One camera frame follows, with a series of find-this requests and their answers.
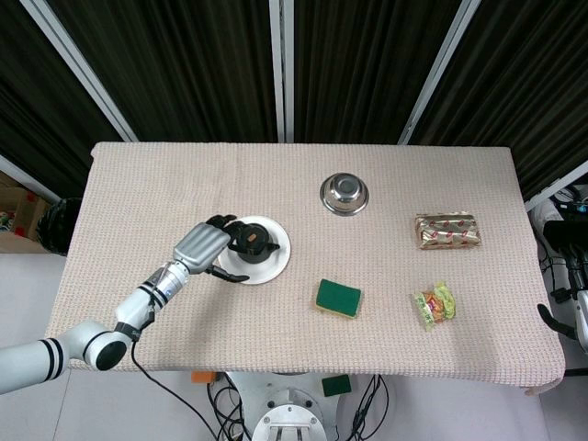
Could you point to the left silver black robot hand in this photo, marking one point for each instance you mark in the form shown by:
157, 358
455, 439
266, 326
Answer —
202, 245

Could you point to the black teapot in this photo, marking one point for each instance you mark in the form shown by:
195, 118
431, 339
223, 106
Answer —
252, 241

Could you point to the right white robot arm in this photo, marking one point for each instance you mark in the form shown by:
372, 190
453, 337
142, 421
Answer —
567, 321

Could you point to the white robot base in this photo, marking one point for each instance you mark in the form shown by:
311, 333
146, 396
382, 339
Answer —
294, 409

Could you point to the white round plate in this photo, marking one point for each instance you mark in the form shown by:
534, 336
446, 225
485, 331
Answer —
271, 266

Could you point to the beige waffle tablecloth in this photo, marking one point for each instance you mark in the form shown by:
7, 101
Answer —
298, 331

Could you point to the orange block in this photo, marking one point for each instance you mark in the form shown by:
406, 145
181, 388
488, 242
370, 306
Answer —
203, 377

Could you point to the black bag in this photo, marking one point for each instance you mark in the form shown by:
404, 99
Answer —
57, 225

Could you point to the green yellow sponge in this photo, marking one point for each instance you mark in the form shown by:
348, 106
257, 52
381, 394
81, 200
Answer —
338, 298

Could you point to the steel bowl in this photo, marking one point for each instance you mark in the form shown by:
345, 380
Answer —
344, 193

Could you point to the cardboard box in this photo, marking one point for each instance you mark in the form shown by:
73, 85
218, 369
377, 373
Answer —
16, 209

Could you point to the green sponge on floor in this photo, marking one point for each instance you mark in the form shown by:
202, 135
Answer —
336, 385

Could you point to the green orange snack packet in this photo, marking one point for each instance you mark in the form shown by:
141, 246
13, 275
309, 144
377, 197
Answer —
434, 308

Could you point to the gold red foil package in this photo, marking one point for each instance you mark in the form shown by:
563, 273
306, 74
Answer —
448, 232

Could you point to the white partition post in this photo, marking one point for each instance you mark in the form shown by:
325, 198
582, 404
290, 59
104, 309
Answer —
82, 69
434, 69
281, 69

